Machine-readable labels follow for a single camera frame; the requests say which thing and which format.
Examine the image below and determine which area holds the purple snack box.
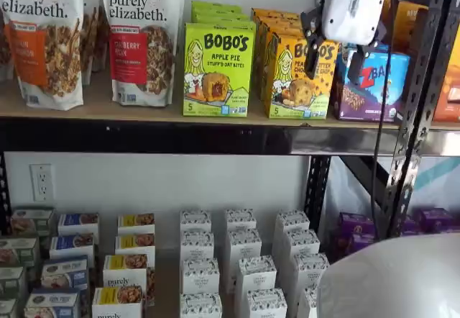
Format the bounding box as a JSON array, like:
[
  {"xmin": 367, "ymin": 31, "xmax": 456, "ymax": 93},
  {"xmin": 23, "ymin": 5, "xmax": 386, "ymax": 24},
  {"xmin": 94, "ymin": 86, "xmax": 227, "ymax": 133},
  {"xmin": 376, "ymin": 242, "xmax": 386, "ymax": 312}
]
[
  {"xmin": 400, "ymin": 207, "xmax": 456, "ymax": 235},
  {"xmin": 349, "ymin": 232, "xmax": 379, "ymax": 258},
  {"xmin": 337, "ymin": 212, "xmax": 377, "ymax": 240}
]

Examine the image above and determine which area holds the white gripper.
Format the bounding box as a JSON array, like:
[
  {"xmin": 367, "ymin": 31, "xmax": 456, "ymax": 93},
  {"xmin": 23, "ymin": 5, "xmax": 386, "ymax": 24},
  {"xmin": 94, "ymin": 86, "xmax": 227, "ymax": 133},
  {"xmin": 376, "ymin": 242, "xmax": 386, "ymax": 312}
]
[{"xmin": 300, "ymin": 0, "xmax": 390, "ymax": 86}]

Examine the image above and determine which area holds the white granola bag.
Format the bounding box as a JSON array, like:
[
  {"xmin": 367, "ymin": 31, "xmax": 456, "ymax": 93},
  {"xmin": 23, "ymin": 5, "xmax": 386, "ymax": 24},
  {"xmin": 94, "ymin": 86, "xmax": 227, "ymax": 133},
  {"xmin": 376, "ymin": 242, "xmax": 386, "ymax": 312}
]
[
  {"xmin": 0, "ymin": 6, "xmax": 16, "ymax": 82},
  {"xmin": 80, "ymin": 1, "xmax": 109, "ymax": 86}
]

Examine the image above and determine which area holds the white wall outlet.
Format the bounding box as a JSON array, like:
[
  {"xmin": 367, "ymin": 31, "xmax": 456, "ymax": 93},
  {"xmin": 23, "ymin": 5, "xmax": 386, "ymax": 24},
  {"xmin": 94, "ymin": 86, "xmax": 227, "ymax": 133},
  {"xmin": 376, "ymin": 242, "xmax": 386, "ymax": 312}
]
[{"xmin": 29, "ymin": 163, "xmax": 55, "ymax": 203}]

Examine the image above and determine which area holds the blue label granola box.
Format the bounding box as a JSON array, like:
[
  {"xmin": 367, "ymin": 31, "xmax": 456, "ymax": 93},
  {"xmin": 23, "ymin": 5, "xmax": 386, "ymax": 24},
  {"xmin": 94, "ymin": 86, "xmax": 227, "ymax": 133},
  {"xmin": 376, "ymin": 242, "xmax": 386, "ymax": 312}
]
[
  {"xmin": 57, "ymin": 212, "xmax": 101, "ymax": 244},
  {"xmin": 23, "ymin": 288, "xmax": 83, "ymax": 318},
  {"xmin": 48, "ymin": 232, "xmax": 96, "ymax": 265},
  {"xmin": 40, "ymin": 255, "xmax": 90, "ymax": 293}
]

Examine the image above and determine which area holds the black metal shelf beam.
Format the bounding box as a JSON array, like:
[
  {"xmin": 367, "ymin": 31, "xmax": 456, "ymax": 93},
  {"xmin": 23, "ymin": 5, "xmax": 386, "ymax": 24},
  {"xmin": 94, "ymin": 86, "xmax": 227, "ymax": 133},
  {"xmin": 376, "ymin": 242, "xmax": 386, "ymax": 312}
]
[{"xmin": 0, "ymin": 115, "xmax": 460, "ymax": 158}]

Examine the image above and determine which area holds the green label granola box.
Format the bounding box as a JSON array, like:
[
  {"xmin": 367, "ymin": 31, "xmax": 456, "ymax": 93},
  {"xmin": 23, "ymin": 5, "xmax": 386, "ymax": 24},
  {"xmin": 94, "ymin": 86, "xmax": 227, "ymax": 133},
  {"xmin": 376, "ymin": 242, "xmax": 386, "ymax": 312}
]
[
  {"xmin": 9, "ymin": 206, "xmax": 55, "ymax": 238},
  {"xmin": 0, "ymin": 265, "xmax": 29, "ymax": 300},
  {"xmin": 0, "ymin": 297, "xmax": 19, "ymax": 318},
  {"xmin": 0, "ymin": 236, "xmax": 41, "ymax": 269}
]

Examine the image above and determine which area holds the orange label granola bag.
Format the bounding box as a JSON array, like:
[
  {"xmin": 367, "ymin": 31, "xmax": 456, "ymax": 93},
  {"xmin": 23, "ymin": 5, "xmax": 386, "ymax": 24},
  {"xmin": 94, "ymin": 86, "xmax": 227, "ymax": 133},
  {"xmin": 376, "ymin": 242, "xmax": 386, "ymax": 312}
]
[{"xmin": 0, "ymin": 0, "xmax": 85, "ymax": 112}]

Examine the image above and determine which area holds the white patterned box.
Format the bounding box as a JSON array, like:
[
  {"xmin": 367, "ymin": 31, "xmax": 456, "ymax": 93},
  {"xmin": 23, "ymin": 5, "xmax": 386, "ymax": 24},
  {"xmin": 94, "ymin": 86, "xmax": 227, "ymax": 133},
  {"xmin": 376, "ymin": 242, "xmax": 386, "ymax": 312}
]
[
  {"xmin": 291, "ymin": 253, "xmax": 331, "ymax": 315},
  {"xmin": 224, "ymin": 208, "xmax": 258, "ymax": 233},
  {"xmin": 297, "ymin": 286, "xmax": 319, "ymax": 318},
  {"xmin": 234, "ymin": 255, "xmax": 278, "ymax": 306},
  {"xmin": 179, "ymin": 292, "xmax": 224, "ymax": 318},
  {"xmin": 179, "ymin": 209, "xmax": 213, "ymax": 234},
  {"xmin": 180, "ymin": 258, "xmax": 221, "ymax": 296},
  {"xmin": 226, "ymin": 228, "xmax": 263, "ymax": 292},
  {"xmin": 281, "ymin": 228, "xmax": 321, "ymax": 290},
  {"xmin": 272, "ymin": 209, "xmax": 311, "ymax": 261},
  {"xmin": 179, "ymin": 230, "xmax": 216, "ymax": 262},
  {"xmin": 245, "ymin": 288, "xmax": 288, "ymax": 318}
]

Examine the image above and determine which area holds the yellow label granola box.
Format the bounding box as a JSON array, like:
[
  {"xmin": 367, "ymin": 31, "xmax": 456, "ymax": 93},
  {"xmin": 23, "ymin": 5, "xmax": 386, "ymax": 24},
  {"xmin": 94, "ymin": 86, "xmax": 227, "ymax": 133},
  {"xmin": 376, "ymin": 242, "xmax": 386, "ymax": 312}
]
[
  {"xmin": 102, "ymin": 253, "xmax": 157, "ymax": 306},
  {"xmin": 116, "ymin": 213, "xmax": 157, "ymax": 237},
  {"xmin": 91, "ymin": 285, "xmax": 145, "ymax": 318},
  {"xmin": 114, "ymin": 232, "xmax": 157, "ymax": 262}
]

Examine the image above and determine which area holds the wooden shelf board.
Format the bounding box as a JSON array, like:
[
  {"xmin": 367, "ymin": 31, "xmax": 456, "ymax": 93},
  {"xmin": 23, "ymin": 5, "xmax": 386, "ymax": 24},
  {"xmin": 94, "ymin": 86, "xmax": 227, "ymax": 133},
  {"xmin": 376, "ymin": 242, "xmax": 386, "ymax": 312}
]
[{"xmin": 0, "ymin": 68, "xmax": 460, "ymax": 132}]

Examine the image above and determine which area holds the red label granola bag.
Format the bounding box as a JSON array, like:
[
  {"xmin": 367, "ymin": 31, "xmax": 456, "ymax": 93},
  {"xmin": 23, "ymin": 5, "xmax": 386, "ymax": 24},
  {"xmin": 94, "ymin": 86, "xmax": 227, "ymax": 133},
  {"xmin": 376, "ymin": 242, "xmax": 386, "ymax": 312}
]
[{"xmin": 100, "ymin": 0, "xmax": 185, "ymax": 109}]

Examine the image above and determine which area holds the orange Bobo's peanut butter box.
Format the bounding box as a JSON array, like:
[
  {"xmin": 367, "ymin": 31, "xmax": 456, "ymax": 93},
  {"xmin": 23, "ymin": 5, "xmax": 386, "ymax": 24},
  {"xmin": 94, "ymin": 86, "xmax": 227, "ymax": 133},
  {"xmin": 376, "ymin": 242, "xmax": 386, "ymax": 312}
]
[
  {"xmin": 249, "ymin": 7, "xmax": 302, "ymax": 81},
  {"xmin": 264, "ymin": 31, "xmax": 341, "ymax": 120},
  {"xmin": 257, "ymin": 17, "xmax": 307, "ymax": 101}
]

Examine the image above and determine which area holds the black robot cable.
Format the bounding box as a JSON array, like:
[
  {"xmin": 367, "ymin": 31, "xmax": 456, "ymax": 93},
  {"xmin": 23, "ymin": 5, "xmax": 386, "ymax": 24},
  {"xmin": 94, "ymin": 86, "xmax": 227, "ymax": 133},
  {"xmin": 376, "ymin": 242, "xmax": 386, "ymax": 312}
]
[{"xmin": 285, "ymin": 0, "xmax": 396, "ymax": 242}]

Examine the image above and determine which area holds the orange brown snack box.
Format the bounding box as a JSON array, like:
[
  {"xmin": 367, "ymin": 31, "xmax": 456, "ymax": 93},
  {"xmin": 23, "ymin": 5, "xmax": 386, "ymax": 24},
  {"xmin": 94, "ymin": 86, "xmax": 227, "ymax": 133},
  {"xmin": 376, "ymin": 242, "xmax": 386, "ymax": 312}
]
[{"xmin": 432, "ymin": 40, "xmax": 460, "ymax": 123}]

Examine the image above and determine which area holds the tall orange snack box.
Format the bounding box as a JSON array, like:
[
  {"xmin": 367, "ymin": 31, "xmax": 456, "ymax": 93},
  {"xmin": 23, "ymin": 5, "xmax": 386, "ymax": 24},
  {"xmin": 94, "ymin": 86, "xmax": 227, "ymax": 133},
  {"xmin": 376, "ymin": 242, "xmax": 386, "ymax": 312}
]
[{"xmin": 379, "ymin": 0, "xmax": 430, "ymax": 55}]

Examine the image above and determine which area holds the blue purple Zbar box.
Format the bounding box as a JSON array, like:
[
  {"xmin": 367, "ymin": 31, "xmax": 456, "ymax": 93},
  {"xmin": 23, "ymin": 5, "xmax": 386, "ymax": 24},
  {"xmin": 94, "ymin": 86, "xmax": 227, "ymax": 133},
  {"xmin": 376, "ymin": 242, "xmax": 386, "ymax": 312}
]
[{"xmin": 331, "ymin": 43, "xmax": 411, "ymax": 124}]

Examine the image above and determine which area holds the perforated metal shelf post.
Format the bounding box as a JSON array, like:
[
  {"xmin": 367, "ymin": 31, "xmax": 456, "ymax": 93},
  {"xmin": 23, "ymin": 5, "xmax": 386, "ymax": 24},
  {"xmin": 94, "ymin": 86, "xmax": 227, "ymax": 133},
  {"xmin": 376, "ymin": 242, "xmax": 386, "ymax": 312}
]
[{"xmin": 389, "ymin": 0, "xmax": 454, "ymax": 239}]

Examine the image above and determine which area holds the black diagonal shelf brace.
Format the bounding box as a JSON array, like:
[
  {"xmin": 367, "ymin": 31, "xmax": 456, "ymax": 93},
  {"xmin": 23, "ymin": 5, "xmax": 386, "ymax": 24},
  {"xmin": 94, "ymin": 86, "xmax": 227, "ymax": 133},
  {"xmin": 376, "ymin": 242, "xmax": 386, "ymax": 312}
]
[{"xmin": 339, "ymin": 155, "xmax": 393, "ymax": 204}]

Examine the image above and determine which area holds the black perforated shelf post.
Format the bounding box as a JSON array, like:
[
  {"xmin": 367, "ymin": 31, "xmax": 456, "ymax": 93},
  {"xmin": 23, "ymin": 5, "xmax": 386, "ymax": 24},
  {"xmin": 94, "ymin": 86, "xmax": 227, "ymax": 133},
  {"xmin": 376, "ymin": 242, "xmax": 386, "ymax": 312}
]
[
  {"xmin": 307, "ymin": 155, "xmax": 332, "ymax": 235},
  {"xmin": 0, "ymin": 151, "xmax": 11, "ymax": 236}
]

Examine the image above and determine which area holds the green Bobo's apple pie box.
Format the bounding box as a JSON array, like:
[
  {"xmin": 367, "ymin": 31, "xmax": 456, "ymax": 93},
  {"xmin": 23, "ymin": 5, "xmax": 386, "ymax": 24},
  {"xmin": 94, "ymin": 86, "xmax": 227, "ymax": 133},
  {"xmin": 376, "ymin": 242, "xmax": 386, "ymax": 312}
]
[
  {"xmin": 191, "ymin": 9, "xmax": 252, "ymax": 24},
  {"xmin": 190, "ymin": 0, "xmax": 243, "ymax": 14},
  {"xmin": 182, "ymin": 22, "xmax": 257, "ymax": 118}
]

